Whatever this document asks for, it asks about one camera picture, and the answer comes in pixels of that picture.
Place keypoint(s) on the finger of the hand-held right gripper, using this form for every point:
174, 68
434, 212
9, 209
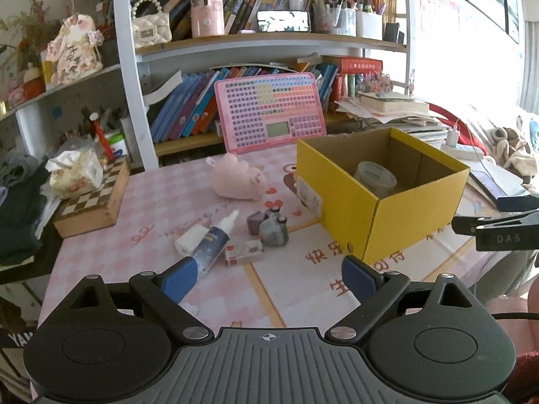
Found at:
518, 203
484, 223

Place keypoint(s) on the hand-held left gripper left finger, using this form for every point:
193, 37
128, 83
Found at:
179, 278

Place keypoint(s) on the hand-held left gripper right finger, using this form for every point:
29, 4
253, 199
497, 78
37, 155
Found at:
358, 278

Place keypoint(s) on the dark blue spray bottle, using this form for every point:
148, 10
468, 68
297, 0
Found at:
212, 242

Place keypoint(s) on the small red and white box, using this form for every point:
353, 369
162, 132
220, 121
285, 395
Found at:
244, 253

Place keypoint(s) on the yellow cardboard box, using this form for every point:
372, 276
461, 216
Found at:
337, 193

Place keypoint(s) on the small purple box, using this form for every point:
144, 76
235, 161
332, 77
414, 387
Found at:
254, 224

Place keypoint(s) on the pink cylinder container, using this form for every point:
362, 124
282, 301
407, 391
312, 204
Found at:
206, 8

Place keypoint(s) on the beige plush toy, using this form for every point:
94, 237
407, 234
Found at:
511, 149

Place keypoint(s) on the pink checked table mat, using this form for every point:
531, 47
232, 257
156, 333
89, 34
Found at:
294, 277

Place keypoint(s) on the white power strip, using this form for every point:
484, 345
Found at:
467, 151

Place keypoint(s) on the white glue bottle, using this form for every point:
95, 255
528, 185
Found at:
453, 138

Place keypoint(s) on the pink pig plush toy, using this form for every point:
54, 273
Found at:
236, 179

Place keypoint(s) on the wooden chessboard box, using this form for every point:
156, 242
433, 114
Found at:
92, 202

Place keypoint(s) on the stack of papers and books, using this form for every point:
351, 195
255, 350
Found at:
396, 111

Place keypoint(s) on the white tub with green lid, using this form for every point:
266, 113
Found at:
117, 145

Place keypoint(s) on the floral tissue pack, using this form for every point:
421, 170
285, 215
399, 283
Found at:
73, 174

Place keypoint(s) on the row of colourful books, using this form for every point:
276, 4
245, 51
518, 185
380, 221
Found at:
189, 105

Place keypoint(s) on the pile of dark clothes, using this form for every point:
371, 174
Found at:
19, 210

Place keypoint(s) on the pink learning tablet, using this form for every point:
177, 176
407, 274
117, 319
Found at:
261, 109

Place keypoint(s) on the white paperback book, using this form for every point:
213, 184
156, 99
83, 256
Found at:
162, 88

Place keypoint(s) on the books beside tablet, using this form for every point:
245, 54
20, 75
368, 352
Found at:
328, 84

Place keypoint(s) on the red book box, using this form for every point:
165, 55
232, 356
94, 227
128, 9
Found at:
360, 67

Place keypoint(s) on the white bookshelf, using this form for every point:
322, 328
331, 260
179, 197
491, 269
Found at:
128, 71

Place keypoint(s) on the white pen cup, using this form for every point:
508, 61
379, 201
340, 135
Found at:
369, 25

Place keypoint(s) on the pink lucky cat figure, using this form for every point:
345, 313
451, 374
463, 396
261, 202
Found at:
73, 54

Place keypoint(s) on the clear pen holder with pens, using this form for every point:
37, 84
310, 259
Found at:
337, 19

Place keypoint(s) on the white quilted handbag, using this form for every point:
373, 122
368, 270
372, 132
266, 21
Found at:
151, 27

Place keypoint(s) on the dried flower bunch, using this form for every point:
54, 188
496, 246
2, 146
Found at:
29, 29

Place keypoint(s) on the wall poster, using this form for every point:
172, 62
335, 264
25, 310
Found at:
438, 38

